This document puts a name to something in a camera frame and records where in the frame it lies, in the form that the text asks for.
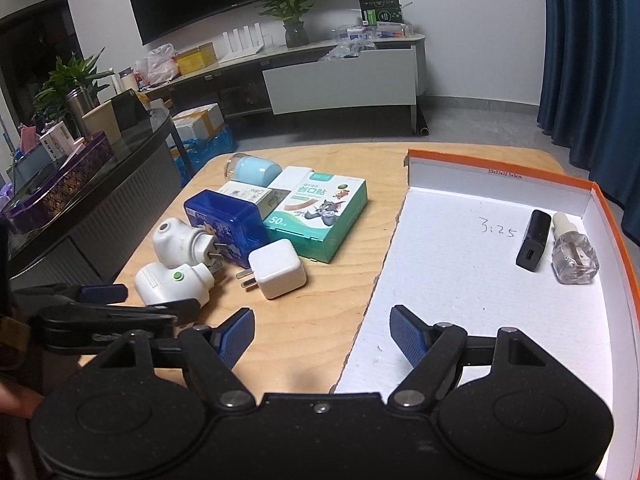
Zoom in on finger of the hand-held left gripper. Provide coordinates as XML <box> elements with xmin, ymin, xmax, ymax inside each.
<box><xmin>12</xmin><ymin>284</ymin><xmax>129</xmax><ymax>311</ymax></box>
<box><xmin>30</xmin><ymin>297</ymin><xmax>201</xmax><ymax>348</ymax></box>

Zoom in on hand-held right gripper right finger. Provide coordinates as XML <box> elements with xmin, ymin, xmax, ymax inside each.
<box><xmin>387</xmin><ymin>305</ymin><xmax>551</xmax><ymax>411</ymax></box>

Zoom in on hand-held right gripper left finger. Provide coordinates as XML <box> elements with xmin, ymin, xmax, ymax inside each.
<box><xmin>95</xmin><ymin>308</ymin><xmax>256</xmax><ymax>411</ymax></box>

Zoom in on white plug-in device green button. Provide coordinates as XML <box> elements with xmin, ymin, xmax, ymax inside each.
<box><xmin>134</xmin><ymin>261</ymin><xmax>224</xmax><ymax>312</ymax></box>

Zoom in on orange-edged white tray box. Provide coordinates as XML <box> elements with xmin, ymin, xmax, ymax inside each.
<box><xmin>330</xmin><ymin>149</ymin><xmax>640</xmax><ymax>480</ymax></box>

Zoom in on white rounded cube charger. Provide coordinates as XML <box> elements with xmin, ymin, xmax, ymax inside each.
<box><xmin>236</xmin><ymin>238</ymin><xmax>307</xmax><ymax>301</ymax></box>

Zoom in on white plug-in device round hole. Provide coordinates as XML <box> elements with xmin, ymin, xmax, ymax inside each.
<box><xmin>152</xmin><ymin>217</ymin><xmax>224</xmax><ymax>269</ymax></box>

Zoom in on glossy blue box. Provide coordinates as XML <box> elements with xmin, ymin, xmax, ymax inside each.
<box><xmin>184</xmin><ymin>189</ymin><xmax>273</xmax><ymax>269</ymax></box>

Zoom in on white power adapter box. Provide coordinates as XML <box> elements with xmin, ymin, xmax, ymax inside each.
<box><xmin>217</xmin><ymin>181</ymin><xmax>288</xmax><ymax>209</ymax></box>

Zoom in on green white bandage box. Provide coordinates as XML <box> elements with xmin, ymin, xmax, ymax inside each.
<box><xmin>262</xmin><ymin>166</ymin><xmax>369</xmax><ymax>264</ymax></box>

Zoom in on person's left hand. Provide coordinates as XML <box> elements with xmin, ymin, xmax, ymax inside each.
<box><xmin>0</xmin><ymin>382</ymin><xmax>45</xmax><ymax>418</ymax></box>

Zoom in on dark coffee table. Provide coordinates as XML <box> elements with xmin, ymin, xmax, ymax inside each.
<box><xmin>0</xmin><ymin>105</ymin><xmax>197</xmax><ymax>292</ymax></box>

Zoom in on purple patterned tray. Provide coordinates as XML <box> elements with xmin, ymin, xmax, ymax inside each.
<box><xmin>0</xmin><ymin>130</ymin><xmax>114</xmax><ymax>235</ymax></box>

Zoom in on black usb adapter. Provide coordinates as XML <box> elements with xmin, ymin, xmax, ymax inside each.
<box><xmin>516</xmin><ymin>209</ymin><xmax>552</xmax><ymax>272</ymax></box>

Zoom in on light blue jar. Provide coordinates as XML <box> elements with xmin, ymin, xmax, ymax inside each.
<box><xmin>223</xmin><ymin>152</ymin><xmax>284</xmax><ymax>187</ymax></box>

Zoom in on beige paper cup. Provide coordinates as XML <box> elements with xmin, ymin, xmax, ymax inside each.
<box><xmin>81</xmin><ymin>100</ymin><xmax>124</xmax><ymax>147</ymax></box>

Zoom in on blue plastic bag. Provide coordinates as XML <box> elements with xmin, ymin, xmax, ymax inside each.
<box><xmin>169</xmin><ymin>124</ymin><xmax>237</xmax><ymax>177</ymax></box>

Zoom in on clear glass bottle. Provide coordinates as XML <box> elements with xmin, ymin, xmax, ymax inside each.
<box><xmin>551</xmin><ymin>211</ymin><xmax>600</xmax><ymax>285</ymax></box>

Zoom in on steel thermos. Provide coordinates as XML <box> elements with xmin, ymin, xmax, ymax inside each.
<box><xmin>67</xmin><ymin>87</ymin><xmax>99</xmax><ymax>139</ymax></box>

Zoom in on small black box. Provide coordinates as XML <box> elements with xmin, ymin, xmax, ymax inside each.
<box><xmin>111</xmin><ymin>88</ymin><xmax>152</xmax><ymax>132</ymax></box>

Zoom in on taped cardboard box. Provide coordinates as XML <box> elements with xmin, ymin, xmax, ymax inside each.
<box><xmin>171</xmin><ymin>103</ymin><xmax>226</xmax><ymax>142</ymax></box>

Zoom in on leafy green houseplant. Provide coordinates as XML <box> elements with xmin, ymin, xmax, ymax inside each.
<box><xmin>31</xmin><ymin>47</ymin><xmax>117</xmax><ymax>128</ymax></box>

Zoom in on white red plastic bag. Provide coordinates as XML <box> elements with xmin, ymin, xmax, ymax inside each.
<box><xmin>133</xmin><ymin>44</ymin><xmax>180</xmax><ymax>87</ymax></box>

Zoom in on yellow box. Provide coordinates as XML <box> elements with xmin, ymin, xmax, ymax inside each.
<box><xmin>176</xmin><ymin>42</ymin><xmax>217</xmax><ymax>75</ymax></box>

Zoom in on white tv stand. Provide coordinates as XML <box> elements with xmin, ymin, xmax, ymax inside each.
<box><xmin>142</xmin><ymin>32</ymin><xmax>430</xmax><ymax>137</ymax></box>

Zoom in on white router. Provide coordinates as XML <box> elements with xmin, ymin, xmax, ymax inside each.
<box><xmin>220</xmin><ymin>22</ymin><xmax>267</xmax><ymax>62</ymax></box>

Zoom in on clutter in open drawer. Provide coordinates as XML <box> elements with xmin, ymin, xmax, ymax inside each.
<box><xmin>319</xmin><ymin>42</ymin><xmax>377</xmax><ymax>62</ymax></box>

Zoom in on clear plastic containers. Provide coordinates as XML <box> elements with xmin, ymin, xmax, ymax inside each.
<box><xmin>331</xmin><ymin>22</ymin><xmax>416</xmax><ymax>43</ymax></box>

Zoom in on dark blue curtain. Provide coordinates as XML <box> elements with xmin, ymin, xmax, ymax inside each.
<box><xmin>536</xmin><ymin>0</ymin><xmax>640</xmax><ymax>248</ymax></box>

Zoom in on green black box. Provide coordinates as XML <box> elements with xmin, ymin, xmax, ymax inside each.
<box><xmin>358</xmin><ymin>0</ymin><xmax>404</xmax><ymax>26</ymax></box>

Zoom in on potted plant dark vase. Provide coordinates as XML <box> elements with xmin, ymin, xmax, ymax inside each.
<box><xmin>254</xmin><ymin>0</ymin><xmax>322</xmax><ymax>49</ymax></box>

